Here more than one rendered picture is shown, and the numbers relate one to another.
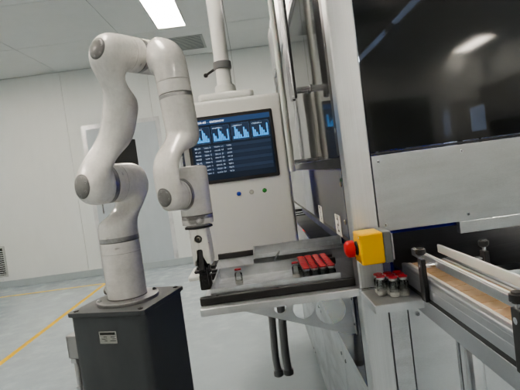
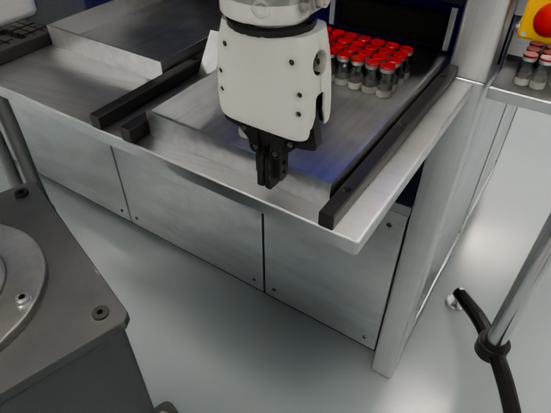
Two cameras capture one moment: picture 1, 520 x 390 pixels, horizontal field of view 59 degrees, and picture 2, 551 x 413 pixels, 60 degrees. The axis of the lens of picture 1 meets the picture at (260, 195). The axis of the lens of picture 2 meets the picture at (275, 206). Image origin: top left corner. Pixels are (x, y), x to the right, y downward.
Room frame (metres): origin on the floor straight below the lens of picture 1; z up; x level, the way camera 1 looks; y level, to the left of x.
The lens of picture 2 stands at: (1.02, 0.50, 1.22)
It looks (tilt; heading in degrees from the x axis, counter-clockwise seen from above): 42 degrees down; 304
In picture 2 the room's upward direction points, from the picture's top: straight up
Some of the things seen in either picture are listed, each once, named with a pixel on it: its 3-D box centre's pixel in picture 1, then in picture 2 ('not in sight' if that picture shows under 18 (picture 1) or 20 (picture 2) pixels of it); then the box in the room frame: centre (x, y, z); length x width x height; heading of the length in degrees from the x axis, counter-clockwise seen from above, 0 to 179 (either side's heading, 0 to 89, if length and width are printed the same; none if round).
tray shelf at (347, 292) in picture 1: (285, 271); (226, 71); (1.49, -0.05, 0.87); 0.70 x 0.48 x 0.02; 1
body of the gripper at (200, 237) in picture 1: (200, 242); (271, 68); (1.25, 0.18, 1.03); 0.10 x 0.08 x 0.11; 1
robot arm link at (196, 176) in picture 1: (193, 190); not in sight; (1.24, 0.18, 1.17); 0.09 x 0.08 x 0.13; 146
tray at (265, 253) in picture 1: (300, 251); (174, 20); (1.66, -0.12, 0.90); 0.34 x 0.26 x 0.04; 91
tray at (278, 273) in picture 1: (274, 276); (305, 95); (1.32, -0.01, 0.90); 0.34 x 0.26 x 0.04; 90
